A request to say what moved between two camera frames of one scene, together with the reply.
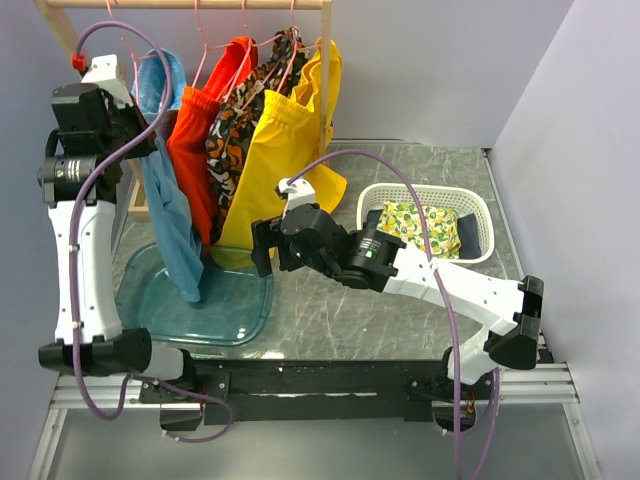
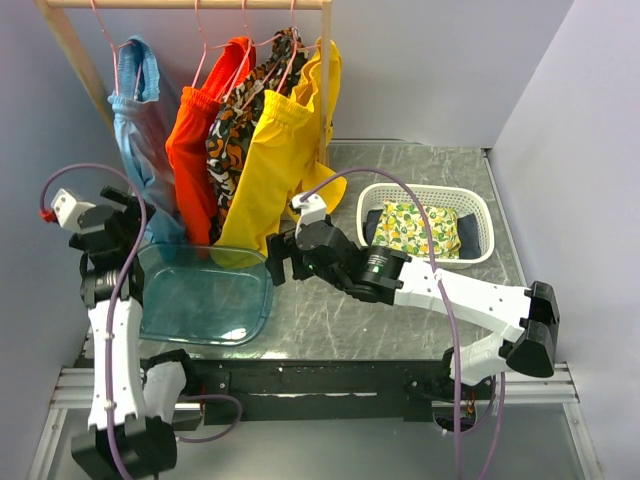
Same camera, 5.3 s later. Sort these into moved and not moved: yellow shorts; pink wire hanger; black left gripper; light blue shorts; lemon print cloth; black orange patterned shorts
Moved: black left gripper; light blue shorts; pink wire hanger
Not moved: yellow shorts; black orange patterned shorts; lemon print cloth
